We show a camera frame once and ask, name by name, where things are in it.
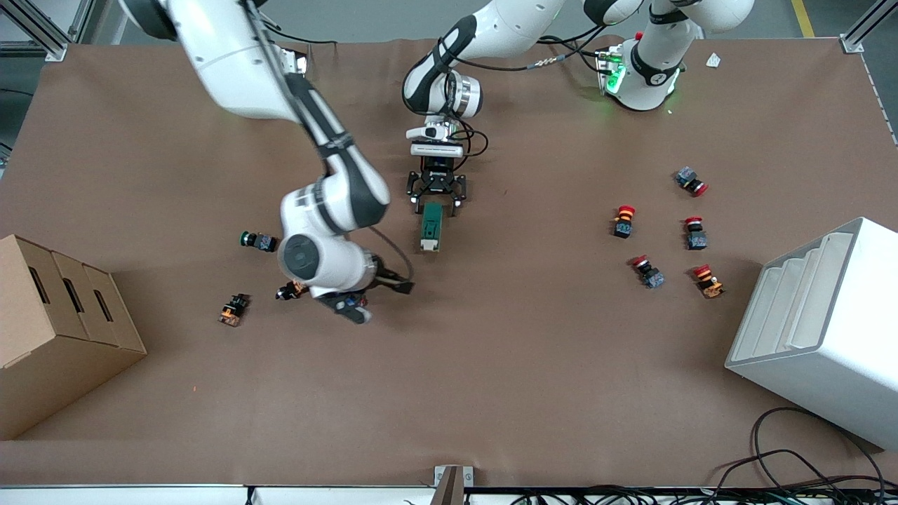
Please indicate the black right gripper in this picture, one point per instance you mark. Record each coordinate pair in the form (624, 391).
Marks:
(385, 279)

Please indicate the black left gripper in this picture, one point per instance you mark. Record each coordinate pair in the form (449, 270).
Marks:
(436, 182)

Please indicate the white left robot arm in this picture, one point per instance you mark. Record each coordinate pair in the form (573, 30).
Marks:
(659, 70)

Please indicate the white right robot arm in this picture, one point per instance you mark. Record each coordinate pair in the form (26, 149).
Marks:
(309, 259)

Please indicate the brown paper table mat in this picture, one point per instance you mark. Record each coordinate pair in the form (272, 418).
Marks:
(491, 365)

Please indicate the red emergency button orange block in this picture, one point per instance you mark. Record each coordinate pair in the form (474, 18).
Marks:
(624, 221)
(708, 281)

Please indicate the red emergency button blue block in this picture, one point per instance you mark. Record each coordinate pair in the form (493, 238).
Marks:
(691, 180)
(648, 272)
(696, 235)

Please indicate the white paper scrap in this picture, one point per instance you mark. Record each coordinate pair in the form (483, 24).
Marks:
(713, 60)

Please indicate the brown cardboard box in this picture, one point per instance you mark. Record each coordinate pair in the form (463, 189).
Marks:
(63, 337)

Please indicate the white stepped storage rack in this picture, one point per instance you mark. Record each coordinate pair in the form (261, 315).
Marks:
(828, 351)

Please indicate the black switch orange block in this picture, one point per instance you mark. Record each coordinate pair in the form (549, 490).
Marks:
(289, 290)
(233, 309)

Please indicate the green push button switch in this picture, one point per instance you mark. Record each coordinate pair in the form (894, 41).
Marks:
(259, 242)

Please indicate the grey metal bracket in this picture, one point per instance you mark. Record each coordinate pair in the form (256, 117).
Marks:
(452, 484)

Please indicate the white table edge rail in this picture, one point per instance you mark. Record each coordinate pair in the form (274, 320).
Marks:
(140, 496)

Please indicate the aluminium frame post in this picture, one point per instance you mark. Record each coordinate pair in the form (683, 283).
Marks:
(38, 28)
(859, 35)

